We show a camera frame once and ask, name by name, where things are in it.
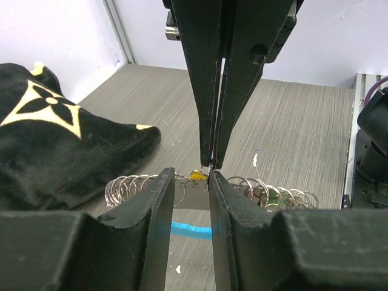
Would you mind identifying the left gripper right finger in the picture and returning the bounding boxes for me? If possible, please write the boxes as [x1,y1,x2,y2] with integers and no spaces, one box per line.
[209,171,387,290]

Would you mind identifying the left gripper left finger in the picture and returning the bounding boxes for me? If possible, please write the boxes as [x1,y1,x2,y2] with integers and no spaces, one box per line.
[1,168,175,290]

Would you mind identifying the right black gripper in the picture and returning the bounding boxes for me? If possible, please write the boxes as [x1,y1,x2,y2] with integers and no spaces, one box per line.
[165,0,303,169]

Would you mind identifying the green tagged key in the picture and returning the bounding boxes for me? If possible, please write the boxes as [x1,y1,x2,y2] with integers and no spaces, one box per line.
[267,189,283,206]

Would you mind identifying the yellow tagged key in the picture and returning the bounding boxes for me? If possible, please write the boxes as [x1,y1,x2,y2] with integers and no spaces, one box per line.
[189,170,209,181]

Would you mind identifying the black floral plush pillow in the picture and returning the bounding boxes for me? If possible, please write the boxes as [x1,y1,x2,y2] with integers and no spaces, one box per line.
[1,62,161,211]

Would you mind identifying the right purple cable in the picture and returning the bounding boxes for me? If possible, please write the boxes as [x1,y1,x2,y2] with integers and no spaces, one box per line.
[365,75,388,101]

